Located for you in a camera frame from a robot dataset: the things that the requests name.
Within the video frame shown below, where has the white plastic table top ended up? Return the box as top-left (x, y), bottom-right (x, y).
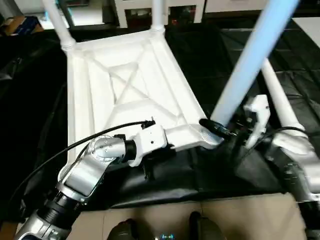
top-left (56, 26), bottom-right (225, 185)

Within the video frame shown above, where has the white drawer unit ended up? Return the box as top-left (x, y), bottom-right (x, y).
top-left (203, 0), bottom-right (266, 14)

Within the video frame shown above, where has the grey metal pole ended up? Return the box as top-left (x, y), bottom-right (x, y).
top-left (61, 0), bottom-right (76, 28)

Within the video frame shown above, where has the black mat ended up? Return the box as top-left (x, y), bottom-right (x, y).
top-left (0, 22), bottom-right (320, 221)

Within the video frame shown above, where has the white glass door cabinet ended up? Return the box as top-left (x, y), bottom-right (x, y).
top-left (113, 0), bottom-right (207, 29)

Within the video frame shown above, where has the brown cardboard sheet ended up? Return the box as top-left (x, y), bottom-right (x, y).
top-left (0, 219), bottom-right (25, 240)

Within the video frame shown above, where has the blue printed package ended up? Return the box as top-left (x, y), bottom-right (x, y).
top-left (0, 15), bottom-right (45, 36)

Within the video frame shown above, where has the white flat board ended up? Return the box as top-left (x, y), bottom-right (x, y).
top-left (291, 16), bottom-right (320, 50)

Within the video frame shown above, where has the dark left robot foot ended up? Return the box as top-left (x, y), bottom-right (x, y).
top-left (108, 218), bottom-right (140, 240)

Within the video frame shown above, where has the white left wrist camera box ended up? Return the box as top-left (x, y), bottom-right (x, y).
top-left (128, 124), bottom-right (169, 168)

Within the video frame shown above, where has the white plastic table leg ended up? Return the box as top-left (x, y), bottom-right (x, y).
top-left (259, 58), bottom-right (307, 136)
top-left (211, 0), bottom-right (301, 126)
top-left (41, 0), bottom-right (77, 51)
top-left (151, 0), bottom-right (168, 32)

